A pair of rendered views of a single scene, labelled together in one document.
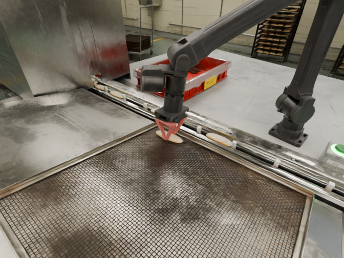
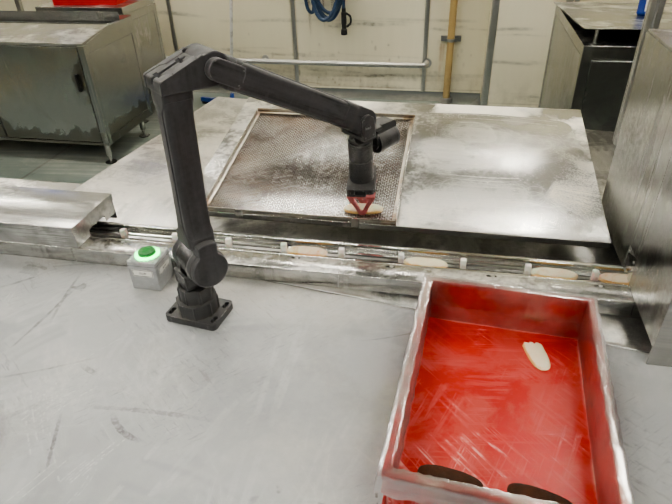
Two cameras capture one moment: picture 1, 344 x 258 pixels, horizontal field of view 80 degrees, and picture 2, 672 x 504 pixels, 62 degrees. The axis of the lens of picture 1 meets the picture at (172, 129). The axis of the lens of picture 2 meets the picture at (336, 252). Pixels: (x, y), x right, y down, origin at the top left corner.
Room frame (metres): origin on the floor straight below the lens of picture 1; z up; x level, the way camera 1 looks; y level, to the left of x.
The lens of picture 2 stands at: (1.59, -0.59, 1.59)
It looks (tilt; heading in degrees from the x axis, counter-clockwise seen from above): 34 degrees down; 154
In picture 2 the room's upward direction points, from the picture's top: 2 degrees counter-clockwise
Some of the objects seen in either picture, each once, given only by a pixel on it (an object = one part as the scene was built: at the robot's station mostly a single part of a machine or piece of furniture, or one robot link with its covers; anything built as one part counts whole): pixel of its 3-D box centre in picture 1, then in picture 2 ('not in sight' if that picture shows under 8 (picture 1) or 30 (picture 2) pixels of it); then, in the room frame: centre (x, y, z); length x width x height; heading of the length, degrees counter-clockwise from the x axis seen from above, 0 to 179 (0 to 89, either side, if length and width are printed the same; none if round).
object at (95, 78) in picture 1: (97, 79); (630, 263); (1.00, 0.39, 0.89); 0.06 x 0.01 x 0.06; 142
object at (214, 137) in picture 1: (219, 138); (306, 250); (0.56, -0.17, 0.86); 0.10 x 0.04 x 0.01; 52
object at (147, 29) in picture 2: not in sight; (110, 59); (-3.31, -0.15, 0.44); 0.70 x 0.55 x 0.87; 52
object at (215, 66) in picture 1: (184, 73); (501, 391); (1.14, -0.07, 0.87); 0.49 x 0.34 x 0.10; 138
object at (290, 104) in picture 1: (294, 111); (199, 263); (0.62, -0.43, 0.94); 0.09 x 0.05 x 0.10; 100
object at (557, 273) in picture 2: (116, 93); (554, 272); (0.91, 0.27, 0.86); 0.10 x 0.04 x 0.01; 52
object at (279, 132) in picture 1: (290, 127); (197, 298); (0.63, -0.45, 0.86); 0.12 x 0.09 x 0.08; 44
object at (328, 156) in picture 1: (332, 164); (152, 272); (0.46, -0.51, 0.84); 0.08 x 0.08 x 0.11; 52
